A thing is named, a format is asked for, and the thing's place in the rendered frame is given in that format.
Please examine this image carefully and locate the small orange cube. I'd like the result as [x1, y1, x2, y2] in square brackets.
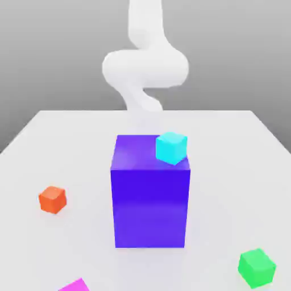
[38, 185, 68, 215]

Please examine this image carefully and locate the small green cube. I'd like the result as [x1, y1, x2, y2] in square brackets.
[237, 248, 277, 290]

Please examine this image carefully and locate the small cyan cube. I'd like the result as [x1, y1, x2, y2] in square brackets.
[155, 131, 188, 166]

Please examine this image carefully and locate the large purple box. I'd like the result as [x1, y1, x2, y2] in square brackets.
[110, 134, 192, 249]

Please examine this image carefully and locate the small magenta cube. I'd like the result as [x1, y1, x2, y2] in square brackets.
[57, 277, 91, 291]

